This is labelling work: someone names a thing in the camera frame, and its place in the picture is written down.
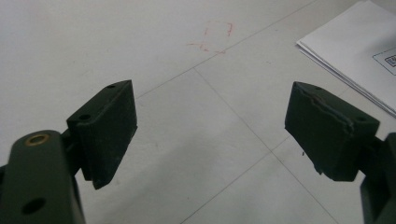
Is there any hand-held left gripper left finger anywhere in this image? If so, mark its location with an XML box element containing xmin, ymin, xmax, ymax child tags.
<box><xmin>66</xmin><ymin>79</ymin><xmax>138</xmax><ymax>190</ymax></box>

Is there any white paper stack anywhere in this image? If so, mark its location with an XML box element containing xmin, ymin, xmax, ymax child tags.
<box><xmin>295</xmin><ymin>0</ymin><xmax>396</xmax><ymax>119</ymax></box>

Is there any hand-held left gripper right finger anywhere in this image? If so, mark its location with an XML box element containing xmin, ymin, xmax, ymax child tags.
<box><xmin>284</xmin><ymin>81</ymin><xmax>381</xmax><ymax>183</ymax></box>

